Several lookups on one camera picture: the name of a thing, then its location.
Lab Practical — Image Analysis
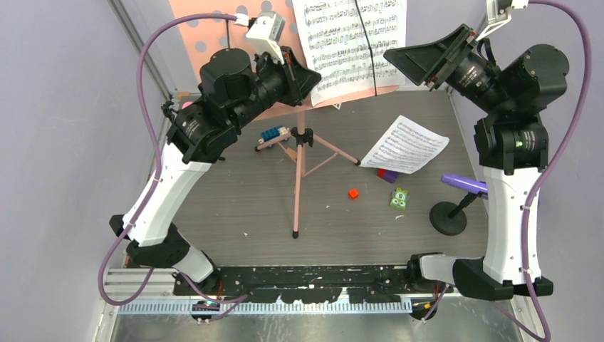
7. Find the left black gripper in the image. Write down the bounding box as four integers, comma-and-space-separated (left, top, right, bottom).
230, 44, 323, 130

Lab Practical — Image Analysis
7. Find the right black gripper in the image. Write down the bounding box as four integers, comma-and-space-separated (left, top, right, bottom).
383, 21, 511, 115

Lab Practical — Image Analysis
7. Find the sheet music page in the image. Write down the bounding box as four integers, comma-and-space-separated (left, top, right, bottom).
360, 115, 449, 175
292, 0, 407, 106

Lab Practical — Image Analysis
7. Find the pink music stand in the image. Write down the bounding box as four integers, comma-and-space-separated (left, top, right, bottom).
168, 0, 401, 241

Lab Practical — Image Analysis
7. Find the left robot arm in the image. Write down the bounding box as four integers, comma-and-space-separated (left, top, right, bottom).
109, 46, 321, 295

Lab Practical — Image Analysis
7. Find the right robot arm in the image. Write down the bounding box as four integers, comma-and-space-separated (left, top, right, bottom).
384, 25, 569, 301

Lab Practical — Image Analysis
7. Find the blue white toy car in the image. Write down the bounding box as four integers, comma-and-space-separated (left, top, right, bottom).
259, 125, 289, 144

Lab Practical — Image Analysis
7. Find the small wooden block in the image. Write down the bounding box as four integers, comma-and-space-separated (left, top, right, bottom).
285, 148, 297, 162

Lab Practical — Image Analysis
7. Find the red purple brick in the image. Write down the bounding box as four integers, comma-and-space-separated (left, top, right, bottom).
377, 169, 399, 184

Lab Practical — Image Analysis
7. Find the small red cube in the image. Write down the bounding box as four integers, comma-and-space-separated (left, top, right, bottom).
348, 189, 360, 200

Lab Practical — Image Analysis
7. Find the green owl number tile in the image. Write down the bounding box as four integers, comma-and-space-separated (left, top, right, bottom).
389, 188, 409, 210

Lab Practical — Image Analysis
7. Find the purple microphone on round base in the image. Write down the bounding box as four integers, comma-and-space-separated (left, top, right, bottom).
429, 173, 489, 237

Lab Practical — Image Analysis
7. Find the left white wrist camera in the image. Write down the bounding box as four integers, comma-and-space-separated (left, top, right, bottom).
234, 11, 286, 65

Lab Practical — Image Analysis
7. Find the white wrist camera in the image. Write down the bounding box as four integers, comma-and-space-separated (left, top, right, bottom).
475, 0, 529, 41
234, 11, 286, 65

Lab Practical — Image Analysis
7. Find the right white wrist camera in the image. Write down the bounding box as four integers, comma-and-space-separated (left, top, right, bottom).
475, 0, 529, 41

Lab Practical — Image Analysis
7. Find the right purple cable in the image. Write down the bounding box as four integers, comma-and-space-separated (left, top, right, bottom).
493, 0, 593, 342

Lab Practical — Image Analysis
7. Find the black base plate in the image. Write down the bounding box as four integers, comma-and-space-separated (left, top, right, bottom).
172, 264, 454, 306

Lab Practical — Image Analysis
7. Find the slotted cable duct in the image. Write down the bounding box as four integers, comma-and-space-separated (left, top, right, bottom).
118, 298, 412, 316

